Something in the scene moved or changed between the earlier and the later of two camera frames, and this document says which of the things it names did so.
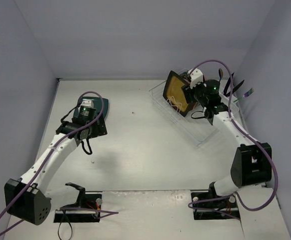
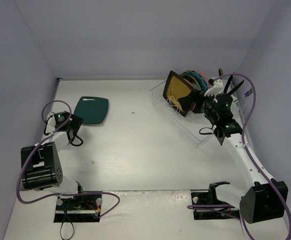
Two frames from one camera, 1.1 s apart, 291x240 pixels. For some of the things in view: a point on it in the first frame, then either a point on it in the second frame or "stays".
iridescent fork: (251, 90) stays
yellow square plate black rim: (174, 94) stays
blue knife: (226, 86) stays
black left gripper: (98, 125) to (76, 122)
